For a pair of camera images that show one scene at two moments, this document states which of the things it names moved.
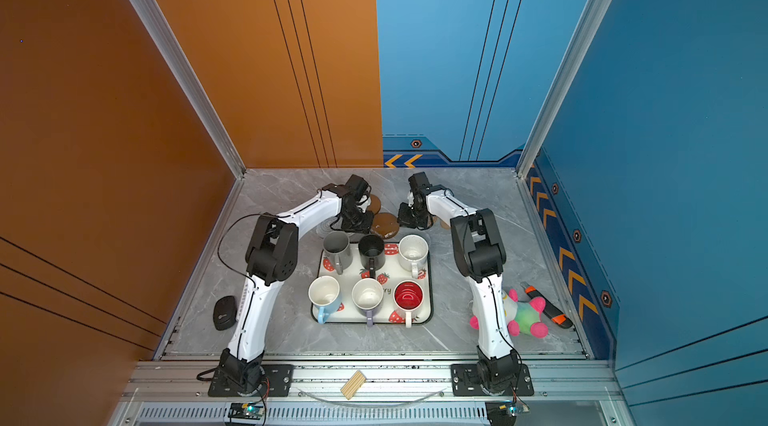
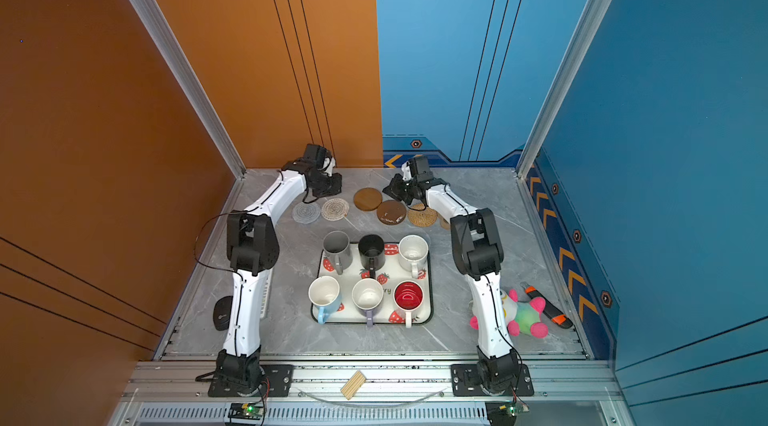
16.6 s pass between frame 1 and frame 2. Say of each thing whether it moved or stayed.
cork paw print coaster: stayed
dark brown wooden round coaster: moved
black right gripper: moved
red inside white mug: stayed
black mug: stayed
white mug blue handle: stayed
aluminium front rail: stayed
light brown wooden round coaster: stayed
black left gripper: moved
